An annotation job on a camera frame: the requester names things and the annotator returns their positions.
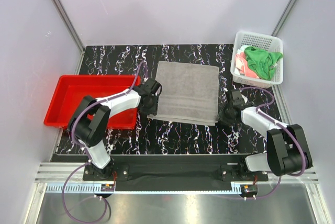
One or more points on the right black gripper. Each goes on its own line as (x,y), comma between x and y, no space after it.
(221,116)

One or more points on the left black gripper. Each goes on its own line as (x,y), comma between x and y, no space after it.
(153,110)

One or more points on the grey towel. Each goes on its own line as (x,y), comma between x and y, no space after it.
(190,93)

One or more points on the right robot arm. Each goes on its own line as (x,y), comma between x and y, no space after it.
(287,150)

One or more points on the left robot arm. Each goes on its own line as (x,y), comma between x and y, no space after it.
(89,122)

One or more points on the pink towel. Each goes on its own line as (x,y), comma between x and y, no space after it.
(241,66)

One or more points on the green towel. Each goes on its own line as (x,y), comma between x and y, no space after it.
(262,62)

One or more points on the white towel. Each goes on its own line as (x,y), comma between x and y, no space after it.
(241,49)

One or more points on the red plastic tray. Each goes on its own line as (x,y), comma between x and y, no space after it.
(70,91)

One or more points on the white plastic basket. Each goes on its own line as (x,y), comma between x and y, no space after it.
(264,42)

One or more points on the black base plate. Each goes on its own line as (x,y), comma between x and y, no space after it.
(175,173)

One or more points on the left aluminium frame post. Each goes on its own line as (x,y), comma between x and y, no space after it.
(68,24)

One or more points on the aluminium frame post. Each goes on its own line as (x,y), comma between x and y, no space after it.
(68,24)
(284,16)

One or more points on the right aluminium frame post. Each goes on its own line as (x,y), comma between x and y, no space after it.
(284,16)

